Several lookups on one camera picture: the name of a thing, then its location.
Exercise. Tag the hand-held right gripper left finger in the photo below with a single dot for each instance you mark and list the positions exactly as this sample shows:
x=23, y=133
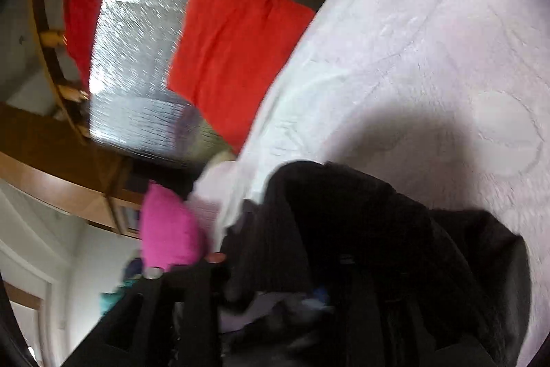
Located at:
x=197, y=307

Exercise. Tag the wooden cabinet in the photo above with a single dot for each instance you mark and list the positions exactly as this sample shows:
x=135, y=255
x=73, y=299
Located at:
x=43, y=143

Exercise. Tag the white bed blanket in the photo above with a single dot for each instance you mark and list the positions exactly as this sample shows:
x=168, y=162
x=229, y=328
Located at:
x=429, y=49

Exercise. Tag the red cloth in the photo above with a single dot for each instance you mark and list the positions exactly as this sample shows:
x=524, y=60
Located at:
x=86, y=6

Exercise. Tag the wooden stair railing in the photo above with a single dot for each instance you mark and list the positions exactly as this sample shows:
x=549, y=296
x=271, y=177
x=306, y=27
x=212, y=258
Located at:
x=51, y=38

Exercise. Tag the pink pillow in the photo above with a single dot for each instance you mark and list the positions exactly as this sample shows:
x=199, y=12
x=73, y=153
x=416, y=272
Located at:
x=167, y=229

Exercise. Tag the red pillow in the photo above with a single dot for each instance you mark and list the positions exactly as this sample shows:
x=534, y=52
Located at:
x=232, y=61

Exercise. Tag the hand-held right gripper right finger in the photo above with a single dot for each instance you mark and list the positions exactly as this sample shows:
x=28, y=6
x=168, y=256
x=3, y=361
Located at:
x=386, y=328

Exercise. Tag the dark quilted jacket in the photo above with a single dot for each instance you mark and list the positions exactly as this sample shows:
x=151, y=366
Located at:
x=343, y=212

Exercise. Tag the silver foil insulation panel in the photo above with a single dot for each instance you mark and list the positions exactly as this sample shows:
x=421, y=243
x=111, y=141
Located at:
x=142, y=6

